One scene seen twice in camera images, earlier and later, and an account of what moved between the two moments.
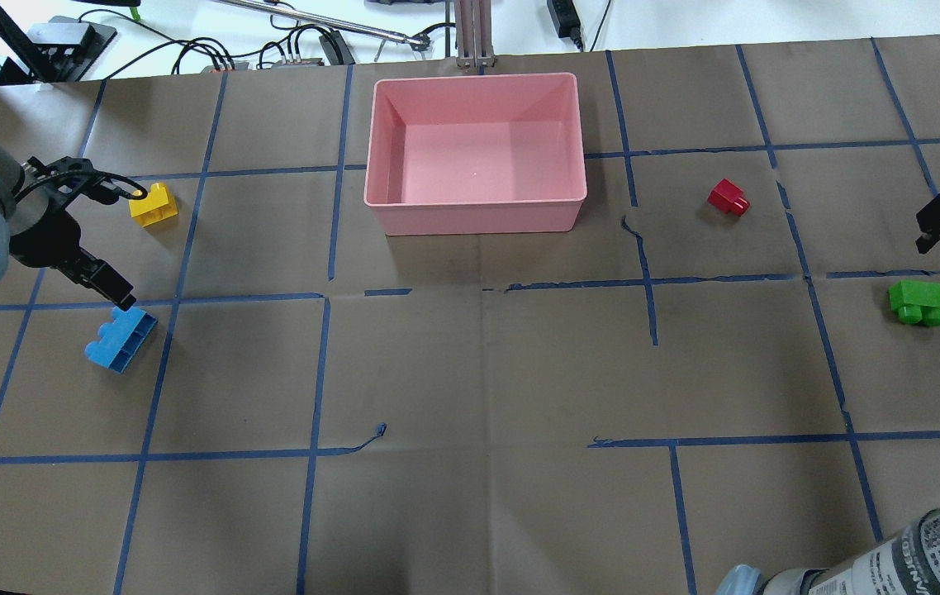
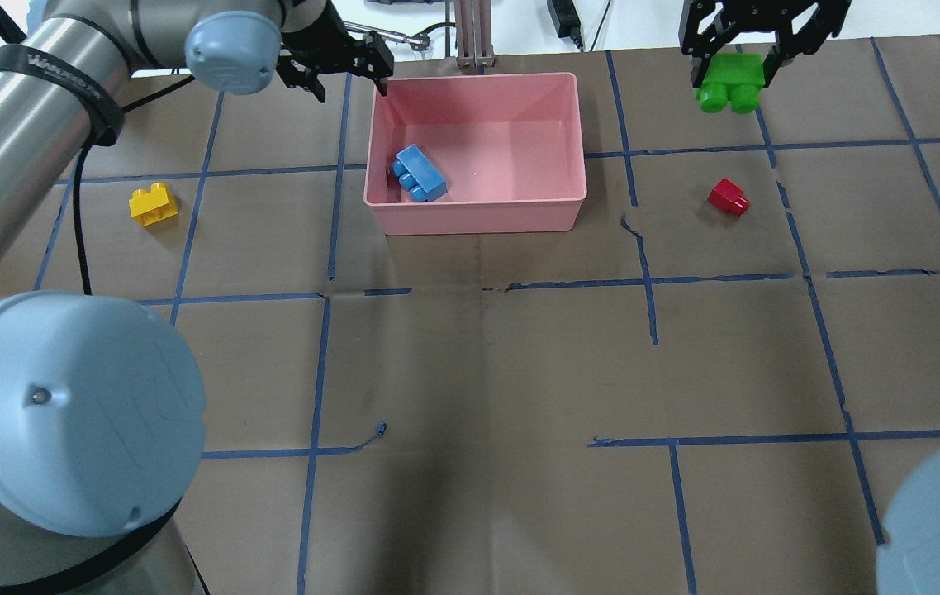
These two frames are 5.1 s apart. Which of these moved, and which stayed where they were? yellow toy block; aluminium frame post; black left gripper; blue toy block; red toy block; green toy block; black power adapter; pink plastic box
Moved: blue toy block; green toy block; black left gripper
Stayed: aluminium frame post; yellow toy block; pink plastic box; black power adapter; red toy block
